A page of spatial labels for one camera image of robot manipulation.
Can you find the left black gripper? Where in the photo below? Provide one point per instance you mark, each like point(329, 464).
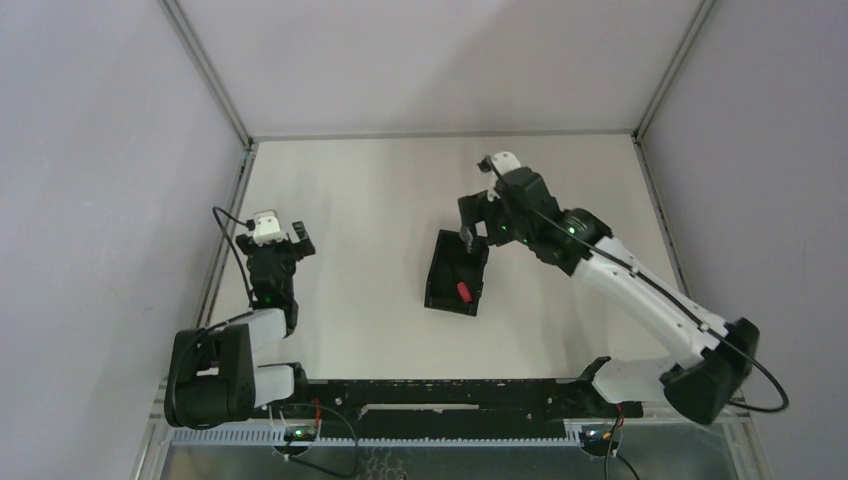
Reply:
point(273, 249)

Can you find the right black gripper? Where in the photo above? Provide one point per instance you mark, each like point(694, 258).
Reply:
point(499, 236)

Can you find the red handled screwdriver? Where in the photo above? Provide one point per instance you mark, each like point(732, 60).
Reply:
point(460, 284)

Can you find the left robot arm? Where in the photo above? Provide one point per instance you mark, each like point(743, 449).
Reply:
point(214, 377)

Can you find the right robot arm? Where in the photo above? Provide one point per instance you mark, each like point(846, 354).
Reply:
point(708, 357)

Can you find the black plastic bin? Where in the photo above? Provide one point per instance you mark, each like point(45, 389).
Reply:
point(450, 248)

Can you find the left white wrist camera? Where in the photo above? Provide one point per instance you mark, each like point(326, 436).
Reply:
point(267, 228)

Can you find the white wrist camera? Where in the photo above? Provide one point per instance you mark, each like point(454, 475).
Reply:
point(267, 228)
point(500, 164)

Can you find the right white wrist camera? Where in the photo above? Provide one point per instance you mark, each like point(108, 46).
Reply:
point(500, 164)

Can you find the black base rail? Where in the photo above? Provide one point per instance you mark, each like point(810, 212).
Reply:
point(505, 409)

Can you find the aluminium frame rail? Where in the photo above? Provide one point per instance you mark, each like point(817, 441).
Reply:
point(698, 399)

